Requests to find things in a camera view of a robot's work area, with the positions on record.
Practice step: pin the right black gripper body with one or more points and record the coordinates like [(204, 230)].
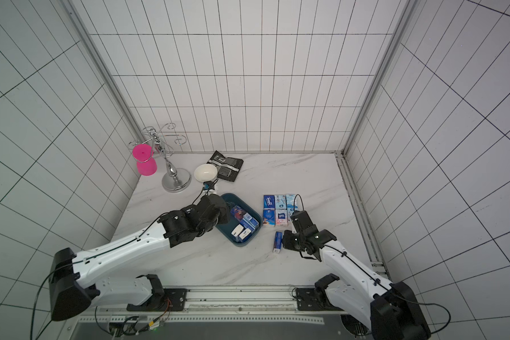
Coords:
[(299, 221)]

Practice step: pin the pink white Tempo tissue pack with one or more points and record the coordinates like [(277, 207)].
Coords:
[(281, 216)]

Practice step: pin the blue orange Vinda tissue pack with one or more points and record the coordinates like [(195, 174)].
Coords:
[(269, 217)]

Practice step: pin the light blue cartoon tissue pack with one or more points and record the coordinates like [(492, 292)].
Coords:
[(292, 206)]

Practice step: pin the light blue Vinda tissue pack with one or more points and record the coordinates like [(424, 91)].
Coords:
[(280, 202)]

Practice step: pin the dark purple anime tissue pack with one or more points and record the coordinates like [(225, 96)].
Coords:
[(238, 213)]

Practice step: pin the dark blue Tempo tissue pack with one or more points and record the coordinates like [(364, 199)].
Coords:
[(269, 202)]

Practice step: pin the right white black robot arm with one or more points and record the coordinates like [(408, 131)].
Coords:
[(365, 289)]

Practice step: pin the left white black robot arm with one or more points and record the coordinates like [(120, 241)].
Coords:
[(78, 281)]

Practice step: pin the chrome cup holder stand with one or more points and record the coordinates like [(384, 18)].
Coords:
[(174, 179)]

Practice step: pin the white ceramic bowl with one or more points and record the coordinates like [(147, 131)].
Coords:
[(206, 172)]

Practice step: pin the black snack packet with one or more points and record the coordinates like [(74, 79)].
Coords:
[(228, 167)]

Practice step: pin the pink plastic cup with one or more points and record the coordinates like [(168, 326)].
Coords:
[(145, 163)]

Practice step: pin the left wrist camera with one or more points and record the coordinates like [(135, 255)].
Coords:
[(209, 188)]

